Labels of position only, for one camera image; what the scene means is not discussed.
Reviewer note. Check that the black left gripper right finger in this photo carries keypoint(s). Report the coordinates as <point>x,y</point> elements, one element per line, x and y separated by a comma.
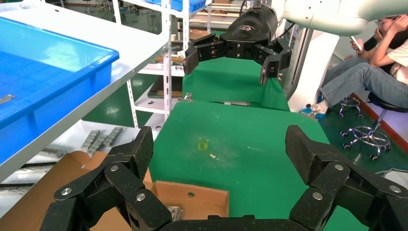
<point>338,178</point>

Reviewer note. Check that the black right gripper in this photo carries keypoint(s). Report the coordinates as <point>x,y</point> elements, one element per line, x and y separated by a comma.
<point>251,28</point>

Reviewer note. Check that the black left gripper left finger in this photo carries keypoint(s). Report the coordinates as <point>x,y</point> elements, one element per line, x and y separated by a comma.
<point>124,178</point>

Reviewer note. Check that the perforated steel shield plate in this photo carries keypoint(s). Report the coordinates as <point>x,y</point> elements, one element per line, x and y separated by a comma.
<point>175,213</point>

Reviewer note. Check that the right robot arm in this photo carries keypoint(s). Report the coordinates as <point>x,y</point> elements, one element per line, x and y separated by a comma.
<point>334,14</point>

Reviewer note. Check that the brown cardboard box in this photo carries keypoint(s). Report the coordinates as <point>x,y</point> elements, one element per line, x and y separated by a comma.
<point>197,199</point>

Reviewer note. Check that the large blue plastic tray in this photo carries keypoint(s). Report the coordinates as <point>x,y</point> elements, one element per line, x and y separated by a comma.
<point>47,76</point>

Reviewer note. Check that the green covered bench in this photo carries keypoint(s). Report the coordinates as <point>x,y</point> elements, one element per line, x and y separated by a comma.
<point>229,83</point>

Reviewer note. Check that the notched steel strip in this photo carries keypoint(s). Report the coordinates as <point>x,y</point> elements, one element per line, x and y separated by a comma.
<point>112,136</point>
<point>98,146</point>
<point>90,140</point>

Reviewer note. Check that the small chrome clip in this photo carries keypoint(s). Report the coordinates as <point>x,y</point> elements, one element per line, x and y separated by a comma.
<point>187,97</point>

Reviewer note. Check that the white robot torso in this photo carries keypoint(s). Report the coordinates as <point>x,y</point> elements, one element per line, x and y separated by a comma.
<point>315,70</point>

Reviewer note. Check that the white background shelving unit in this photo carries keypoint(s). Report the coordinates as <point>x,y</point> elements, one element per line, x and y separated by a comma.
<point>166,79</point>

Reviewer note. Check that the blue storage bin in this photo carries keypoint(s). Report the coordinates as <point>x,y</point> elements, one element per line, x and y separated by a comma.
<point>181,4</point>

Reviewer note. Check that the black stool with chrome base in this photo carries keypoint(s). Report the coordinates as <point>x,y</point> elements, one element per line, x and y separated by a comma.
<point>385,103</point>

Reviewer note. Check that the seated person in jeans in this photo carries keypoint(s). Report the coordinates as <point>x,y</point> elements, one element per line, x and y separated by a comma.
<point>357,76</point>

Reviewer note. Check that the white slotted-angle shelf table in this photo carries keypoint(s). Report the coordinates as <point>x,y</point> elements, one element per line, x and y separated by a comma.
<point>134,47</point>

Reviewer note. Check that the white smartphone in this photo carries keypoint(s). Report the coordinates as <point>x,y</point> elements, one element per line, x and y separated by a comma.
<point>356,43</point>

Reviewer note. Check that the grey tape piece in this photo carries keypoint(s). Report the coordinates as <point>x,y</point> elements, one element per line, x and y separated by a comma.
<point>5,99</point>

